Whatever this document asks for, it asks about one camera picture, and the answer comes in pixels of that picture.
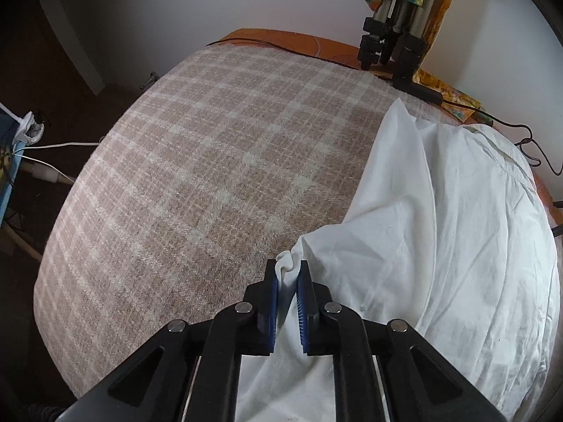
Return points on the white clip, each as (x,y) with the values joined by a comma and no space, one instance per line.
(28,125)

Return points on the white pants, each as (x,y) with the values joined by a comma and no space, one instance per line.
(440,228)

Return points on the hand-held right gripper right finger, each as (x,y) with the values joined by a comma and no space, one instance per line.
(302,312)

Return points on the white door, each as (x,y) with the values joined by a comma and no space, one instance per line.
(88,30)

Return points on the beige plaid blanket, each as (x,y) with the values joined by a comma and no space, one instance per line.
(198,162)

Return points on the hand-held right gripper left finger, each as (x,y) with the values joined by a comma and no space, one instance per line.
(273,305)

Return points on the folded silver tripod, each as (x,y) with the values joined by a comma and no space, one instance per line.
(387,30)

